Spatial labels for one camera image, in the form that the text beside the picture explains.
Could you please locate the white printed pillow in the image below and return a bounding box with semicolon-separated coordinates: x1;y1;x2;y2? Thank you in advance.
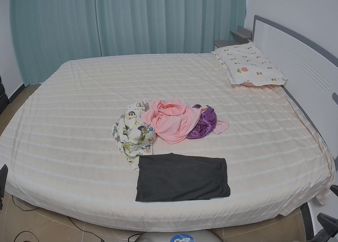
210;40;288;87

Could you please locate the white printed pyjama top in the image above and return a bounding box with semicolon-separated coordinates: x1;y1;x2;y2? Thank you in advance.
112;100;157;170

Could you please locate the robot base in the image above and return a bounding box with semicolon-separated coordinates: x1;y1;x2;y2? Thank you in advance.
132;230;223;242

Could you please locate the purple garment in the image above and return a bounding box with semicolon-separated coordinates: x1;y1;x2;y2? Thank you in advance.
186;104;217;140

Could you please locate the pink garment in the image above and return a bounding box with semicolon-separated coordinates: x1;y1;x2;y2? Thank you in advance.
141;98;230;145

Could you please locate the black T-shirt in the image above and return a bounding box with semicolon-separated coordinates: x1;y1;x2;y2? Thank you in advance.
135;153;231;202

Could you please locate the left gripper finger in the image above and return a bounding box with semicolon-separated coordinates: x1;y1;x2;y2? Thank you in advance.
0;164;8;194

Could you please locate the bed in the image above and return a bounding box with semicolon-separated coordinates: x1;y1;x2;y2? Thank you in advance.
0;15;338;232

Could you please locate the black chest of drawers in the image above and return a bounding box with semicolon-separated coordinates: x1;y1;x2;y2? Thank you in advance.
0;76;10;115

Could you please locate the grey bedside table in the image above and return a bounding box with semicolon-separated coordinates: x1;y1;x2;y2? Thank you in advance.
214;26;252;50

